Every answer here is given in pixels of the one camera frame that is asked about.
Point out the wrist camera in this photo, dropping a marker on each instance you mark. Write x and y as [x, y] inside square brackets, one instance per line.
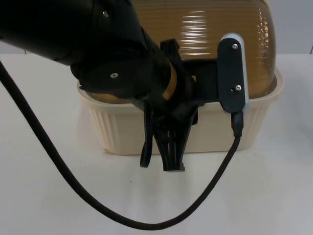
[233, 73]

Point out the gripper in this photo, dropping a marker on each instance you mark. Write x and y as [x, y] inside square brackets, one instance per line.
[182, 80]

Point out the cream box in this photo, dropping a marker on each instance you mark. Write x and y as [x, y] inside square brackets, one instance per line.
[117, 132]

